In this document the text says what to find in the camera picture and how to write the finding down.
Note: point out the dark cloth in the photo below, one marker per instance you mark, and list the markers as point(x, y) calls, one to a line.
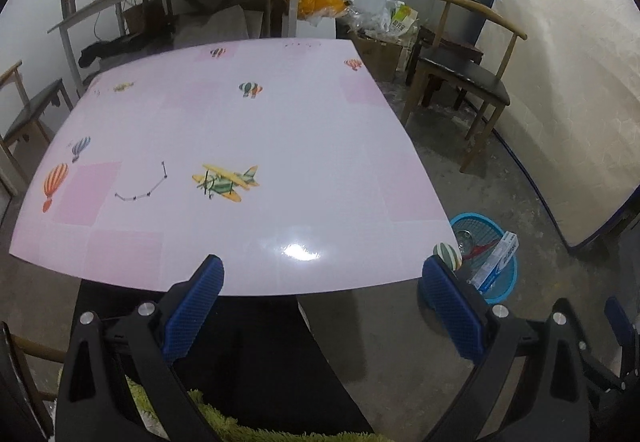
point(250, 352)

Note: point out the black cloth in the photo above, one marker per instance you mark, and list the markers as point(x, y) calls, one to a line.
point(115, 49)

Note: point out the small brown cardboard box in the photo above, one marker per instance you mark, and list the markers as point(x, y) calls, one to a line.
point(137, 17)

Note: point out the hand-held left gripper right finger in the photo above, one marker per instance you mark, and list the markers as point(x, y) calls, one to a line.
point(452, 309)

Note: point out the metal thermos bottle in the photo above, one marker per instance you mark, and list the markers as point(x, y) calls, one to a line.
point(67, 2)

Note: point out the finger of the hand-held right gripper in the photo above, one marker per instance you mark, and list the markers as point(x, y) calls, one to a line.
point(620, 327)

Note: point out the dark wooden chair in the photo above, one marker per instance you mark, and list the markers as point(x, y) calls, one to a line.
point(15, 372)

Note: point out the large cardboard box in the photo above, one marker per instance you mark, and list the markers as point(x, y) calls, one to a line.
point(382, 57)

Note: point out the white cabinet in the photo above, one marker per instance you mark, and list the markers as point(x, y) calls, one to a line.
point(317, 29)

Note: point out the blue and white toothpaste box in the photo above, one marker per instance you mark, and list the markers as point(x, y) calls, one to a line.
point(497, 259)

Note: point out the wooden chair with black seat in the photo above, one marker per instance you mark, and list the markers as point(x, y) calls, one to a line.
point(470, 77)
point(30, 112)

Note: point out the blue mesh wastebasket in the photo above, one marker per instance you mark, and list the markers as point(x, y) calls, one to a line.
point(480, 222)

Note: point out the beige sack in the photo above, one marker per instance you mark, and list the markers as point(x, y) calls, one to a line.
point(215, 24)

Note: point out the dark wooden stool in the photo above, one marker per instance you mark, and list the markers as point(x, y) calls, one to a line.
point(450, 47)

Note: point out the green fluffy cloth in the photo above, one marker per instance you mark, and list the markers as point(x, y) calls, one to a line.
point(210, 414)

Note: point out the white mattress with blue edging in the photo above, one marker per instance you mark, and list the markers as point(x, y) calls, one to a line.
point(575, 72)

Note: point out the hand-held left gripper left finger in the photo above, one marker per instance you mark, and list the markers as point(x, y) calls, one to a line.
point(192, 309)

